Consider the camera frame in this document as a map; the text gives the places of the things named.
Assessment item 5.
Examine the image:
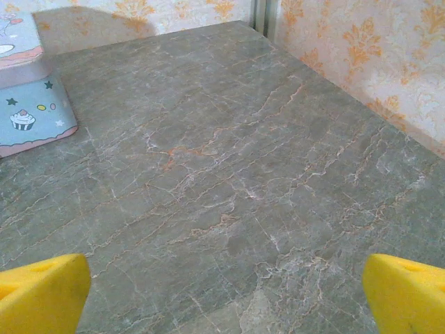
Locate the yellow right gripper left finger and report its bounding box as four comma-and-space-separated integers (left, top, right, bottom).
0, 253, 92, 334

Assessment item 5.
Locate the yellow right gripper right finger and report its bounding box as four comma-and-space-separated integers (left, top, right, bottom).
362, 253, 445, 334

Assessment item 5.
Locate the aluminium frame post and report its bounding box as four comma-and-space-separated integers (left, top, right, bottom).
254, 0, 281, 38

